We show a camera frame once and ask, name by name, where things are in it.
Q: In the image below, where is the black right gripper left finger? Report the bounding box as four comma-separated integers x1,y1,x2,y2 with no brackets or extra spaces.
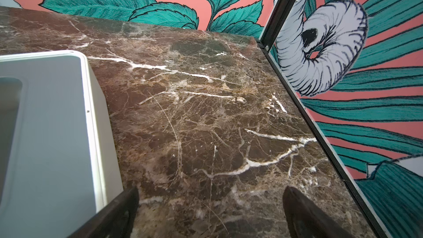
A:
70,186,139,238

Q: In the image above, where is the black right corner post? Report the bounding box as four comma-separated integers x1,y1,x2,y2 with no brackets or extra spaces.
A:
256,0,391,238

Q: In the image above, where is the white box grey lid right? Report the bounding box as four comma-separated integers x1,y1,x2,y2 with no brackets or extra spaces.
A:
1,50,123,238

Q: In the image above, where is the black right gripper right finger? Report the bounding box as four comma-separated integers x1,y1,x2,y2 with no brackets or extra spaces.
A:
283,186,352,238

